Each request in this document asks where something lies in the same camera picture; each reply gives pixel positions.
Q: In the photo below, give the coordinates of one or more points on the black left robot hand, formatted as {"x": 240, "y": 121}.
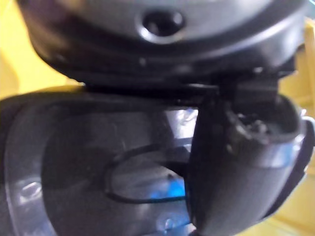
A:
{"x": 172, "y": 59}

